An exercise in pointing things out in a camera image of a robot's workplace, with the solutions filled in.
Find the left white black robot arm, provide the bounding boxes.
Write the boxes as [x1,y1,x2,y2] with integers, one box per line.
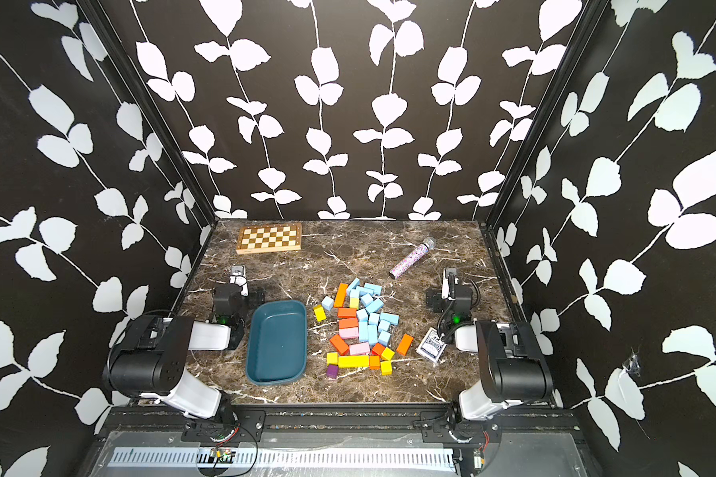
[103,281,266,425]

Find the wooden chess board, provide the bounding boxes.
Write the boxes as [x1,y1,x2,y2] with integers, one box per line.
[236,223,302,254]

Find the orange red block lower left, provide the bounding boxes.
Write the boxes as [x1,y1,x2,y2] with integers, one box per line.
[329,335,350,356]

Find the dark teal plastic tray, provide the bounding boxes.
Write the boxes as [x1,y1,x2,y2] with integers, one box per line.
[246,300,308,387]

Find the purple glitter microphone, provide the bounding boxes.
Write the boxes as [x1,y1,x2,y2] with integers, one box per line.
[389,237,436,279]

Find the black front rail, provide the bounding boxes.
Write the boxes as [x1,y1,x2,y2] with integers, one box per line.
[99,401,585,447]

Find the blue playing card deck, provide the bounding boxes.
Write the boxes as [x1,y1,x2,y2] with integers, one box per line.
[417,328,447,366]

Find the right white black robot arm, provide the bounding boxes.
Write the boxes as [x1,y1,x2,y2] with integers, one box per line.
[418,282,555,421]

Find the orange block right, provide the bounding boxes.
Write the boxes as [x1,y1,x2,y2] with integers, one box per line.
[396,334,413,356]

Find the long yellow block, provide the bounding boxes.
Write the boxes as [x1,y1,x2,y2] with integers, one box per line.
[337,355,370,369]

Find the small yellow block left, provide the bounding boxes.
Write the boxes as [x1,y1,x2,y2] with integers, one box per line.
[313,305,327,323]

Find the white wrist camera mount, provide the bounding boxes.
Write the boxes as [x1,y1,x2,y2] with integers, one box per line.
[229,266,249,297]

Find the purple cube block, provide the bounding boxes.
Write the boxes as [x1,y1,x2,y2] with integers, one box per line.
[326,365,339,379]

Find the long orange block upper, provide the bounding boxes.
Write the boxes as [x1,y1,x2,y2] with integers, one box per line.
[334,283,348,308]

